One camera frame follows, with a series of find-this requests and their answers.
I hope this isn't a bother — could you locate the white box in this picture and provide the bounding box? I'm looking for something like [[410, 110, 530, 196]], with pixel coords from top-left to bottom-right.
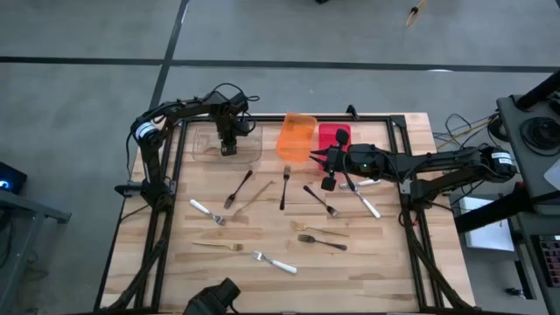
[[458, 195, 516, 253]]

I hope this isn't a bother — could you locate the pink plastic bin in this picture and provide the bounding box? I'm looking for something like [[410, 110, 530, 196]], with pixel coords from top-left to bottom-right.
[[316, 122, 353, 172]]

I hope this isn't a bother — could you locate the black box with blue light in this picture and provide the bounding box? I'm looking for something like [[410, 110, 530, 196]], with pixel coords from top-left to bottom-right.
[[0, 160, 28, 196]]

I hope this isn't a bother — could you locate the coiled black cable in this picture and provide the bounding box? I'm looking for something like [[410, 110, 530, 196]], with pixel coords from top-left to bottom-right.
[[519, 116, 560, 158]]

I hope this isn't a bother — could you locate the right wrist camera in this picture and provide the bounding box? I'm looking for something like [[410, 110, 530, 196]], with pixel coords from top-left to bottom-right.
[[348, 146, 373, 174]]

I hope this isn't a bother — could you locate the black tube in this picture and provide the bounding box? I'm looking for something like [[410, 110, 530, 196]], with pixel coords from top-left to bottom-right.
[[515, 69, 560, 111]]

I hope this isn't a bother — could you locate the black metal rig frame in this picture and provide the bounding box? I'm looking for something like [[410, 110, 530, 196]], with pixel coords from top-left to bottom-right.
[[94, 114, 476, 315]]

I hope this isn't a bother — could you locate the black angular device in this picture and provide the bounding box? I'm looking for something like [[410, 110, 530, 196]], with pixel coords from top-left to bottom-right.
[[182, 276, 242, 315]]

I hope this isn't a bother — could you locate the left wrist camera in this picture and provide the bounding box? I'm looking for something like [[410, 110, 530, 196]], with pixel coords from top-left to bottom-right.
[[235, 118, 256, 136]]

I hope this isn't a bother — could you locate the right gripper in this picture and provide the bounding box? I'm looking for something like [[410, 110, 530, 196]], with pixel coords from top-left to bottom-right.
[[309, 129, 351, 192]]

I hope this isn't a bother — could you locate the white-handled silver fork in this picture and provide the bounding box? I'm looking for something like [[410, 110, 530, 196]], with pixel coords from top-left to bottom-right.
[[251, 249, 298, 276], [189, 198, 228, 227], [339, 178, 382, 190], [347, 177, 382, 220]]

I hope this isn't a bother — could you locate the dark grey equipment rack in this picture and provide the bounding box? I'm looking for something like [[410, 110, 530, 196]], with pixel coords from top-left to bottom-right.
[[509, 209, 560, 315]]

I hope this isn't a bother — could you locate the dark metal fork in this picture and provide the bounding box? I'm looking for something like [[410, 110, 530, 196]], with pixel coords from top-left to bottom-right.
[[279, 164, 292, 212], [297, 234, 349, 252], [302, 185, 342, 219], [223, 169, 255, 211]]

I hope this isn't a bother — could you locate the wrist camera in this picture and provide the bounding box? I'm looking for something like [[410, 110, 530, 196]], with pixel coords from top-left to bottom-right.
[[348, 146, 373, 174], [235, 118, 256, 136]]

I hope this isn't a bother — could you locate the gold fork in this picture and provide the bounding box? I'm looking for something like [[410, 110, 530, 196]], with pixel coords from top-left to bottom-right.
[[290, 220, 351, 239], [191, 241, 245, 253], [230, 179, 276, 220]]

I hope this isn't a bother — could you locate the white paper sheet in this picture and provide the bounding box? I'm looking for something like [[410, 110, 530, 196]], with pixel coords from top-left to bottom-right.
[[543, 157, 560, 192]]

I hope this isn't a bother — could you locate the grey equipment cart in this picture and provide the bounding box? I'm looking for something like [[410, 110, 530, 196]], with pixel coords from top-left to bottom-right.
[[495, 94, 560, 216]]

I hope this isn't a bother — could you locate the orange plastic bin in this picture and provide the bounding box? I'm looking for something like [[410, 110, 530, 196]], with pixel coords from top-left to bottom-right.
[[275, 112, 319, 164]]

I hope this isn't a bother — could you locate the black support beam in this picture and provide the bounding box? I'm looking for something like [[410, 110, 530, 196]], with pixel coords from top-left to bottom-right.
[[453, 181, 533, 235]]

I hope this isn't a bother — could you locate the clear plastic bin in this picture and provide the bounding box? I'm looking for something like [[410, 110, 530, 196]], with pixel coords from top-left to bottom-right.
[[191, 123, 264, 166]]

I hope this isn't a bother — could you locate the grey metal stand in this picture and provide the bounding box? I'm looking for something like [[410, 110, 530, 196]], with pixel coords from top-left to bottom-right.
[[0, 187, 73, 315]]

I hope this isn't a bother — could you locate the yellow cable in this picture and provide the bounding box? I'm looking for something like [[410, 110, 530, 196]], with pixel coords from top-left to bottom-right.
[[404, 0, 429, 29]]

